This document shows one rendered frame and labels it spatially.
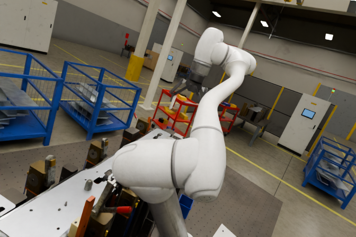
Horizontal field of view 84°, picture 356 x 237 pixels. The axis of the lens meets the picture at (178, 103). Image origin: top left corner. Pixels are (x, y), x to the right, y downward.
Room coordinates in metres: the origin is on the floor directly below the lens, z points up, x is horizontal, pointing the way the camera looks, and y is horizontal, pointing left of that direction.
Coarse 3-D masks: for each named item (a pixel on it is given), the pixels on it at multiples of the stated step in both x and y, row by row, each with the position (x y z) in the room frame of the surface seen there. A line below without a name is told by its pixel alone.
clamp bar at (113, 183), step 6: (102, 180) 0.62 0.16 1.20; (108, 180) 0.63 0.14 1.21; (114, 180) 0.63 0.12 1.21; (108, 186) 0.61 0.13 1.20; (114, 186) 0.62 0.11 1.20; (102, 192) 0.61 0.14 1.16; (108, 192) 0.61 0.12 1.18; (102, 198) 0.61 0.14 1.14; (96, 204) 0.62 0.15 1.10; (102, 204) 0.62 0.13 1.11; (96, 210) 0.61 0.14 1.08
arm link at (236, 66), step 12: (228, 48) 0.94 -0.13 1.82; (228, 60) 0.92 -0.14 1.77; (240, 60) 0.90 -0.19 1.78; (252, 60) 0.95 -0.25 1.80; (228, 72) 0.92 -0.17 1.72; (240, 72) 0.87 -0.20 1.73; (228, 84) 0.77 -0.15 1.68; (240, 84) 0.83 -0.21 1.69; (204, 96) 0.68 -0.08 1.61; (216, 96) 0.69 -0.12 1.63; (204, 108) 0.62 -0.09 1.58; (216, 108) 0.64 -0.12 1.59; (204, 120) 0.57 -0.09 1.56; (216, 120) 0.58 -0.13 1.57
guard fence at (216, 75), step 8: (216, 72) 6.88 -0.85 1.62; (224, 72) 7.38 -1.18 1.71; (208, 80) 6.60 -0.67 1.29; (216, 80) 7.08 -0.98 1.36; (224, 80) 7.64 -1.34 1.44; (208, 88) 6.79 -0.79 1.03; (192, 96) 6.09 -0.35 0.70; (184, 112) 5.99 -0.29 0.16; (192, 112) 6.39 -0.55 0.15; (224, 112) 8.76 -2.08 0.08
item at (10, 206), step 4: (0, 196) 0.60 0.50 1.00; (0, 200) 0.59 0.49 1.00; (4, 200) 0.59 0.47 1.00; (8, 200) 0.60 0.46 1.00; (0, 204) 0.57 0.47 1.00; (4, 204) 0.58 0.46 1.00; (8, 204) 0.58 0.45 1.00; (12, 204) 0.59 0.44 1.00; (8, 208) 0.57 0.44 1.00; (12, 208) 0.57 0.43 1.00; (4, 212) 0.55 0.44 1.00
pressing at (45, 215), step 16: (112, 160) 1.06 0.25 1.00; (80, 176) 0.84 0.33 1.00; (96, 176) 0.88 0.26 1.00; (112, 176) 0.92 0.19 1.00; (48, 192) 0.69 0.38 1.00; (64, 192) 0.72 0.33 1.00; (80, 192) 0.75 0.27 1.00; (96, 192) 0.78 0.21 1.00; (112, 192) 0.82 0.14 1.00; (16, 208) 0.58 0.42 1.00; (32, 208) 0.60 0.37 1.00; (48, 208) 0.62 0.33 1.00; (64, 208) 0.65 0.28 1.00; (80, 208) 0.67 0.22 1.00; (0, 224) 0.51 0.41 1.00; (16, 224) 0.53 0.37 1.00; (32, 224) 0.55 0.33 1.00; (48, 224) 0.57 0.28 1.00; (64, 224) 0.59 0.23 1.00
